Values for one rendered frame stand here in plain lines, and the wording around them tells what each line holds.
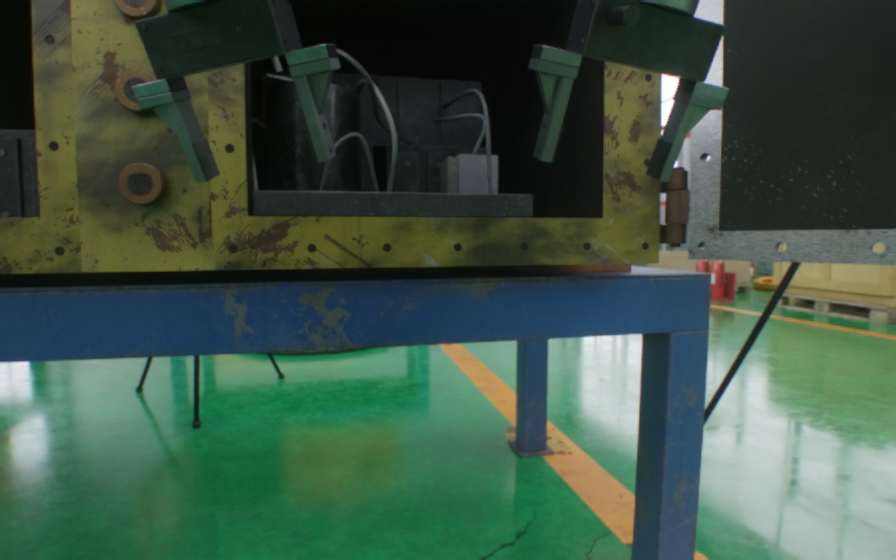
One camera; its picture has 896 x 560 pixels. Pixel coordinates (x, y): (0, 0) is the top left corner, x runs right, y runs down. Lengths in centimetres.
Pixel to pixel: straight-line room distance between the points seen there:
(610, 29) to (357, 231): 39
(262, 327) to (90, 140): 32
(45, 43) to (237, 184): 28
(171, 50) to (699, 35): 48
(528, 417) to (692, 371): 76
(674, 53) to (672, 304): 47
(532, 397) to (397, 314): 93
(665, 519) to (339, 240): 75
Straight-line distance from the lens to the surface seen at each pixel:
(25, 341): 81
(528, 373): 151
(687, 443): 95
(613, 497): 142
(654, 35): 49
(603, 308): 79
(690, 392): 92
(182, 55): 51
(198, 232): 67
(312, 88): 48
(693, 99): 54
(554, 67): 47
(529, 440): 159
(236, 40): 48
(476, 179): 81
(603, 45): 47
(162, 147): 70
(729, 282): 619
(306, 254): 64
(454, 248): 66
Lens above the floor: 69
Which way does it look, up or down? 5 degrees down
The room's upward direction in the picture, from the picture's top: straight up
